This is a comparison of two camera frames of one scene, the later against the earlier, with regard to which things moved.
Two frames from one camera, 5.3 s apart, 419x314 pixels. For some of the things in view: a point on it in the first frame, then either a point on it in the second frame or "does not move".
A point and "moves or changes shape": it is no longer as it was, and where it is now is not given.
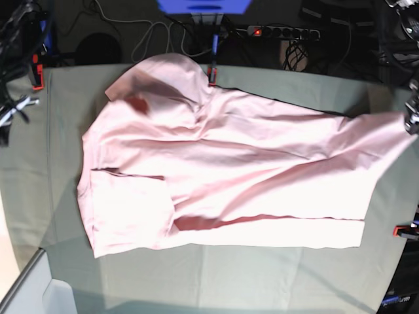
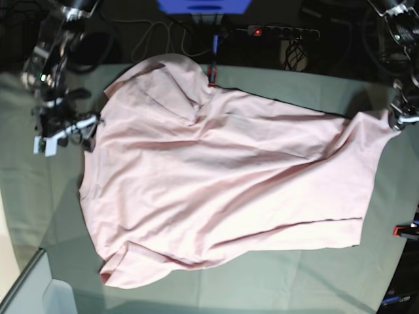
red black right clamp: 409,231 does not move
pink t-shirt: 166,157 moves or changes shape
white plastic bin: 36,292 does not move
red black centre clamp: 215,75 does not move
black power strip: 284,33 does not move
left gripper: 16,104 → 61,123
